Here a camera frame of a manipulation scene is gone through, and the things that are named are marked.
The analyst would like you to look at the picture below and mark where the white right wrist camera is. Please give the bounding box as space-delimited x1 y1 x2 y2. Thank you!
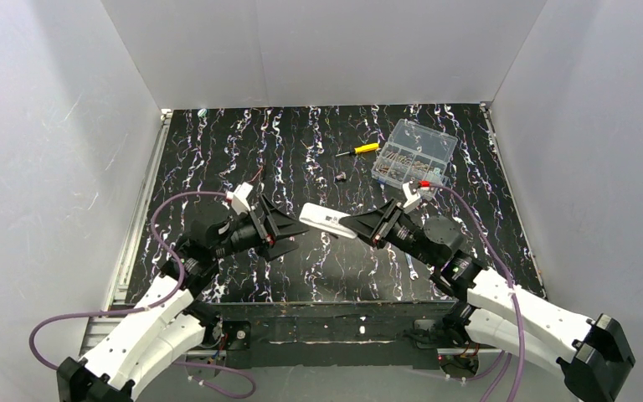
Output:
402 180 431 214

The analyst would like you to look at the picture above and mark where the white remote control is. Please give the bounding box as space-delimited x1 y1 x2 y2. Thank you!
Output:
299 203 358 239

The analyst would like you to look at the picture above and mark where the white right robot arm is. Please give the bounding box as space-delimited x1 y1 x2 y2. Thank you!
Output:
338 200 635 401

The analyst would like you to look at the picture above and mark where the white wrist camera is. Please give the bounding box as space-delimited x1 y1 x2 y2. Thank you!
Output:
226 182 253 215
402 180 431 214

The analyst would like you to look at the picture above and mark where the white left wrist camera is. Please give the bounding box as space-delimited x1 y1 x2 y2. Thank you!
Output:
226 182 253 215

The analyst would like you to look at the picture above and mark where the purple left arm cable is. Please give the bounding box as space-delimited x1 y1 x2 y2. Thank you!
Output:
28 191 258 400

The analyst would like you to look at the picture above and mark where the aluminium frame rail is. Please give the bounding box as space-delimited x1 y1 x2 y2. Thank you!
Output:
80 109 173 352

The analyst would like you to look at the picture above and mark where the yellow-handled screwdriver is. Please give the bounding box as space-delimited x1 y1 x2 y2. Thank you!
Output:
336 142 380 157

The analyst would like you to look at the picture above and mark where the silver flat wrench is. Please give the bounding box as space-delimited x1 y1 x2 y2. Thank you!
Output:
405 254 419 281

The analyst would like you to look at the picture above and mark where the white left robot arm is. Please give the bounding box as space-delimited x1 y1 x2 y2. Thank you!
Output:
56 193 309 401

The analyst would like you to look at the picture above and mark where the clear plastic screw box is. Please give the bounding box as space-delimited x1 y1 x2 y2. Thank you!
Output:
371 119 458 189

